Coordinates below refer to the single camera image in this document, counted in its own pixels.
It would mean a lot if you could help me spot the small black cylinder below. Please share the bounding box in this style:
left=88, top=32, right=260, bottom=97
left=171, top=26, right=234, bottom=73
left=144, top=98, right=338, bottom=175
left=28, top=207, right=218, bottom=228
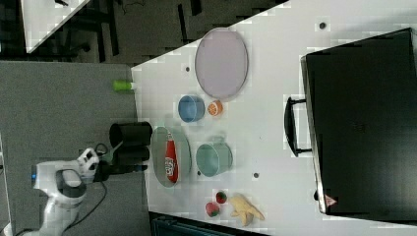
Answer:
left=113, top=147, right=149, bottom=165

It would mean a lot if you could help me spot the dark red plush strawberry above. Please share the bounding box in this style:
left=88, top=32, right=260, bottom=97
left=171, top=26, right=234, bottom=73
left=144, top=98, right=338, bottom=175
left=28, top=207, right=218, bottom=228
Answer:
left=215, top=191, right=227, bottom=204

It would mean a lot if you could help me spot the green marker cap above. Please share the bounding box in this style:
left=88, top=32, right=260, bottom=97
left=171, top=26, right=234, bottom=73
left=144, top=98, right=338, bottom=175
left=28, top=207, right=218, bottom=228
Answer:
left=112, top=80, right=136, bottom=91

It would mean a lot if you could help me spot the green cup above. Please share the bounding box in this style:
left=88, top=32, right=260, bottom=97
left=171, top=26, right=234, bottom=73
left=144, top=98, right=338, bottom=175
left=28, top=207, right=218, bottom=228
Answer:
left=196, top=136, right=233, bottom=177

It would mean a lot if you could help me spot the green oval strainer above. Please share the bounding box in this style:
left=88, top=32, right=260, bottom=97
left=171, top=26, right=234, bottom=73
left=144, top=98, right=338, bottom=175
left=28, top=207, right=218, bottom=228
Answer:
left=150, top=127, right=192, bottom=188

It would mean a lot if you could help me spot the red plush ketchup bottle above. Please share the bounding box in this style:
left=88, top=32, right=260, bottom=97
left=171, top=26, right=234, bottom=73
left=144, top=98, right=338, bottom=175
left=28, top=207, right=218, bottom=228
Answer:
left=164, top=133, right=179, bottom=183

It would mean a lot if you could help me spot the orange slice toy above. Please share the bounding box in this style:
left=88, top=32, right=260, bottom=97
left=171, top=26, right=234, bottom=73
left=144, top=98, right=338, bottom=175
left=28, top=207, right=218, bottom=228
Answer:
left=208, top=100, right=223, bottom=116

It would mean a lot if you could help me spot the yellow plush banana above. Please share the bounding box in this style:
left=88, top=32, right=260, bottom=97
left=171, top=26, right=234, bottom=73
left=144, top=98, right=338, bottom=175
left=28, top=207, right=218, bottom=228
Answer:
left=229, top=194, right=265, bottom=226

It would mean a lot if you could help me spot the pink plush strawberry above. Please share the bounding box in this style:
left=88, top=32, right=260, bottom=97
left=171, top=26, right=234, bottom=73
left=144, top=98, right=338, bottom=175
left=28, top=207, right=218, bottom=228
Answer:
left=206, top=202, right=220, bottom=217

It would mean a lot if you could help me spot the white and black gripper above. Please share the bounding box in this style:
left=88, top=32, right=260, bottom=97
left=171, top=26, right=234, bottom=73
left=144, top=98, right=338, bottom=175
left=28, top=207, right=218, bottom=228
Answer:
left=76, top=147, right=148, bottom=184

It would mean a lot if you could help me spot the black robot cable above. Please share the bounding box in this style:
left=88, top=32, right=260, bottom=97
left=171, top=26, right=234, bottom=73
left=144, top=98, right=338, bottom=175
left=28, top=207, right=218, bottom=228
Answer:
left=14, top=180, right=108, bottom=236

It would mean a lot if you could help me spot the black toaster oven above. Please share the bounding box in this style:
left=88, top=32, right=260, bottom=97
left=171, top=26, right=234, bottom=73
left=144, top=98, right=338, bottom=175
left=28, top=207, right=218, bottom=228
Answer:
left=300, top=28, right=417, bottom=225

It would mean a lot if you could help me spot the grey round plate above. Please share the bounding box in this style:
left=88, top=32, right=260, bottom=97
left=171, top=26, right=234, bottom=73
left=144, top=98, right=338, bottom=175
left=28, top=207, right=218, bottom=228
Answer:
left=195, top=28, right=249, bottom=99

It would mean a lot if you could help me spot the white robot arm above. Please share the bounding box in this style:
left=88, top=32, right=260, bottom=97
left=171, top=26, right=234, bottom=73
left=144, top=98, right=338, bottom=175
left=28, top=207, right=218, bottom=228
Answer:
left=23, top=147, right=147, bottom=236

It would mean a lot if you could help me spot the large black cylinder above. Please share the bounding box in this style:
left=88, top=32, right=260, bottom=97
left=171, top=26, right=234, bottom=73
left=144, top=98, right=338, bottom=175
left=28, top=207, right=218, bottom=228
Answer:
left=109, top=122, right=152, bottom=148

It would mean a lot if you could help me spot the blue bowl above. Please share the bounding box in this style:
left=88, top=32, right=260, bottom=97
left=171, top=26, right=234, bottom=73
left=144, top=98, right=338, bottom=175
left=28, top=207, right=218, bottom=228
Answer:
left=177, top=95, right=206, bottom=123

